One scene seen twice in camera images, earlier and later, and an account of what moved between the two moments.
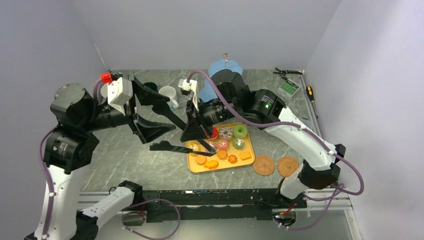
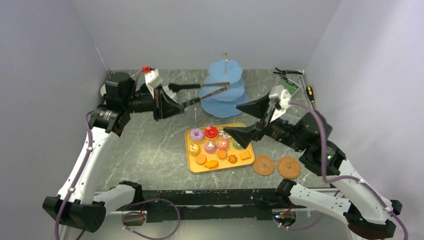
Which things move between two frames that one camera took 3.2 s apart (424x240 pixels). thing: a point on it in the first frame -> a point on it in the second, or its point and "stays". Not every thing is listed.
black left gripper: (147, 131) -> (164, 107)
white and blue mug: (170, 92) stays
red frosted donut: (215, 134) stays
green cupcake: (238, 143) stays
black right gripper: (195, 128) -> (256, 108)
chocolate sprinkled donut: (225, 133) stays
